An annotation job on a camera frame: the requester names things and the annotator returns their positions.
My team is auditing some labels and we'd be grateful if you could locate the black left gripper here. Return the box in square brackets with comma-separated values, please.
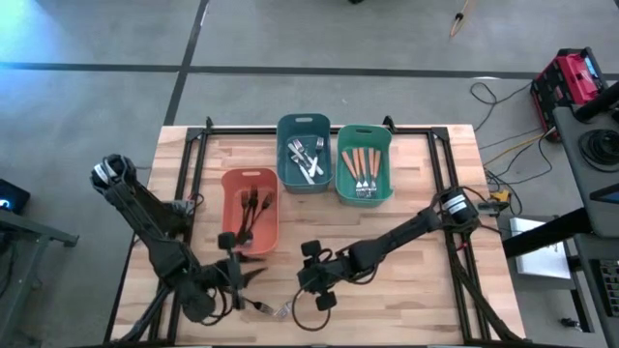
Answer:
[216, 231, 269, 311]

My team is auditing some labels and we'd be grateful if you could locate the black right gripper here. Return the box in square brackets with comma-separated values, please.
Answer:
[295, 239, 353, 313]

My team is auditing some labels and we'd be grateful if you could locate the black metal fork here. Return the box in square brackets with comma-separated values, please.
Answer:
[235, 190, 251, 243]
[244, 298, 276, 315]
[244, 191, 277, 243]
[239, 186, 260, 243]

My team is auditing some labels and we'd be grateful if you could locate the white-handled silver fork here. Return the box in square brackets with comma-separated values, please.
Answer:
[293, 138, 325, 176]
[309, 136, 325, 178]
[288, 142, 316, 186]

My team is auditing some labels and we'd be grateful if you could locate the orange plastic bin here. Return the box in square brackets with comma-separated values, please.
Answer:
[220, 167, 281, 256]

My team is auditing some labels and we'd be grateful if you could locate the blue plastic bin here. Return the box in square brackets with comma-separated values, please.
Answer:
[276, 112, 335, 195]

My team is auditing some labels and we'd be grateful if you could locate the green plastic bin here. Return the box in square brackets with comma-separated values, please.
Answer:
[335, 124, 394, 209]

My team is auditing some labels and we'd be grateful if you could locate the grey metal side table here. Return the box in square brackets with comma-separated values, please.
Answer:
[0, 207, 80, 347]

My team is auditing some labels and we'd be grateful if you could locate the white flat box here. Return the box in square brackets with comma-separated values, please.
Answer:
[508, 216, 574, 281]

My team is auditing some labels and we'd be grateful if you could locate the black metal beam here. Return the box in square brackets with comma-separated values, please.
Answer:
[501, 206, 596, 260]

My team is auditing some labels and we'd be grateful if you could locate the black monitor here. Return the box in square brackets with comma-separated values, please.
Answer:
[0, 177, 32, 217]

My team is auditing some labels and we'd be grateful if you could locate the small black floor object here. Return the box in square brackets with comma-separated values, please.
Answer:
[559, 316, 583, 334]

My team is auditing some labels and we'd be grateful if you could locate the grey side desk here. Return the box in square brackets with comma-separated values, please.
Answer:
[552, 79, 619, 239]

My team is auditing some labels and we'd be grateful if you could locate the dark keyboard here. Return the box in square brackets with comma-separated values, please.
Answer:
[592, 258, 619, 320]

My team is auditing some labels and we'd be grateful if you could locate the red and black tool case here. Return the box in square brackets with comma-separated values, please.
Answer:
[529, 46, 609, 142]

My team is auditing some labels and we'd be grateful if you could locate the black round pole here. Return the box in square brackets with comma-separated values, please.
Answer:
[573, 80, 619, 123]

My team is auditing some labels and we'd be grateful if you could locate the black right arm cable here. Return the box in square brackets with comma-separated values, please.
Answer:
[290, 287, 333, 333]

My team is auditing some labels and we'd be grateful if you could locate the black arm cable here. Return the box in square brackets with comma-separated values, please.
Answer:
[202, 287, 236, 326]
[290, 287, 333, 333]

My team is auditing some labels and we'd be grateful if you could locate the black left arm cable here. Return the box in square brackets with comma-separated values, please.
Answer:
[202, 287, 236, 326]

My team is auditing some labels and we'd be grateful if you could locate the black metal rig frame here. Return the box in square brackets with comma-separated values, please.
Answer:
[103, 114, 533, 347]

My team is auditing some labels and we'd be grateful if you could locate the yellow cable plug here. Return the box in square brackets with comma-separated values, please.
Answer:
[487, 188, 513, 208]

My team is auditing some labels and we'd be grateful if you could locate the long yellow cable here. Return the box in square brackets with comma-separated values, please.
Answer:
[483, 130, 547, 168]

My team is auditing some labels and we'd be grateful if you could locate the black floor cable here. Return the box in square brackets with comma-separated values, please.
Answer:
[469, 80, 533, 134]

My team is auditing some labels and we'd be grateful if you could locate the yellow floor cable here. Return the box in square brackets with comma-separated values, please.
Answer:
[448, 0, 473, 39]

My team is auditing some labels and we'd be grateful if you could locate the coiled black cable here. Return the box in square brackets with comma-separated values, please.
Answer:
[577, 129, 619, 174]

